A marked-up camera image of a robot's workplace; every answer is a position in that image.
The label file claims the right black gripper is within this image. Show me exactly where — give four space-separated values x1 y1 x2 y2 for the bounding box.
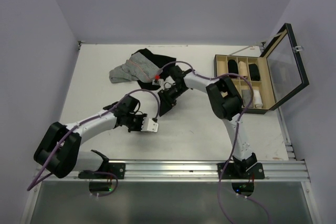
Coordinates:
158 83 187 116

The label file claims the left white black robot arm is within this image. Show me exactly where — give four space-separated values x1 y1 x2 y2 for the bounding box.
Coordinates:
33 95 157 178

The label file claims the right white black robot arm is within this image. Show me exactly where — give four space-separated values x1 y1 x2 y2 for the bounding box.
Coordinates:
158 66 257 178

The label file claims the striped grey underwear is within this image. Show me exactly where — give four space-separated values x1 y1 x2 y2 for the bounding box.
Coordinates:
109 52 159 83

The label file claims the black rolled underwear left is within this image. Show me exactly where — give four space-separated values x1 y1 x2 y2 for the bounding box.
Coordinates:
228 59 239 79

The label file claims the black rolled underwear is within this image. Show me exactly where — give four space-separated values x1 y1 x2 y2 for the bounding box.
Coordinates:
228 59 239 79
249 63 260 81

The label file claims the grey rolled underwear in box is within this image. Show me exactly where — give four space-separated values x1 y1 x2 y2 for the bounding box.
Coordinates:
241 89 253 108

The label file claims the beige rolled underwear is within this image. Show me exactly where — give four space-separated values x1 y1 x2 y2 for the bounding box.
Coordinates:
238 61 248 79

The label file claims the white rolled underwear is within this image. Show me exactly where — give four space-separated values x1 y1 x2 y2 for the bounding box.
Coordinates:
253 89 263 109

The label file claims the black rolled underwear right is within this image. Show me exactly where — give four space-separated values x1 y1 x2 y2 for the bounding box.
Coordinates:
249 63 260 81

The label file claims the wooden compartment box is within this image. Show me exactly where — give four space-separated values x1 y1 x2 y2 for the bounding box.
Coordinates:
214 55 276 114

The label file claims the glass box lid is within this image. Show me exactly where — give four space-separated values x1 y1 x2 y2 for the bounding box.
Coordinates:
260 23 309 110

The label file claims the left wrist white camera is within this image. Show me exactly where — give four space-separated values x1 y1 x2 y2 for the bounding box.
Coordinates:
141 117 159 133

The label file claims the wrist white camera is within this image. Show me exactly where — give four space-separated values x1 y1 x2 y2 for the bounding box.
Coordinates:
141 117 159 133
152 74 165 89

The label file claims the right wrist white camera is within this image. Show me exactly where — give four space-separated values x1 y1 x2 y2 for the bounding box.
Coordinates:
152 74 165 89

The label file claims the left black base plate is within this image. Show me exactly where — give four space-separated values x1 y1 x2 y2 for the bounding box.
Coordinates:
78 163 125 179

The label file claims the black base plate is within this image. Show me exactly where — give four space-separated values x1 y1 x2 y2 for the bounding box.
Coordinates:
78 163 125 179
222 162 265 179

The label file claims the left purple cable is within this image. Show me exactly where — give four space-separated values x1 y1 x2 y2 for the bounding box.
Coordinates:
27 89 161 191

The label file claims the purple cable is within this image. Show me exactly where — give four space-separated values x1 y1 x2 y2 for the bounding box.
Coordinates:
27 89 161 191
157 60 271 224

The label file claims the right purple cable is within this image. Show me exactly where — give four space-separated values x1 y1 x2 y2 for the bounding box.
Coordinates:
157 60 271 224

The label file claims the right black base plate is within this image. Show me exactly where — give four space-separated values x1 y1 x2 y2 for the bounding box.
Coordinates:
222 162 265 179

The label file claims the aluminium mounting rail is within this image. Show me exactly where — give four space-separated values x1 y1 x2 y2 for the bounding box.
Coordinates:
33 158 312 183

